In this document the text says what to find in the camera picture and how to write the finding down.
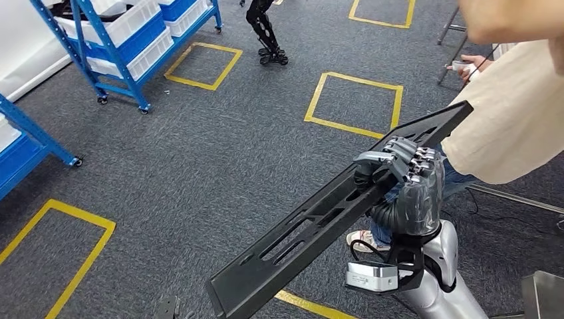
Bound white car with red stripe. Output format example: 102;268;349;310
0;0;72;103

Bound black camera cable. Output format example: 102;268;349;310
349;239;393;265

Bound grey metal frame legs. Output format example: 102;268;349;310
436;5;470;86

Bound steel side table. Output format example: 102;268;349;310
466;183;564;217

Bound black humanoid robot legs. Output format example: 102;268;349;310
244;0;291;67

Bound white handheld controller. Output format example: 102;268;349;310
450;60;480;81

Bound person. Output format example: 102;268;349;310
345;0;564;255

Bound white plastic bin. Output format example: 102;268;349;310
55;0;162;49
86;27;176;82
165;0;212;39
0;113;22;153

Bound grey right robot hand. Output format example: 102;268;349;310
352;137;446;238

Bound person's hand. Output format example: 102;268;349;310
446;54;494;84

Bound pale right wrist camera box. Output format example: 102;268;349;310
345;259;401;294

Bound black plastic panel part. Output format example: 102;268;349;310
206;100;474;319

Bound yellow floor tape square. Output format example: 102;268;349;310
303;71;404;140
164;41;244;92
348;0;416;30

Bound blue wheeled rack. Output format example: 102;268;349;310
0;93;84;201
29;0;223;116

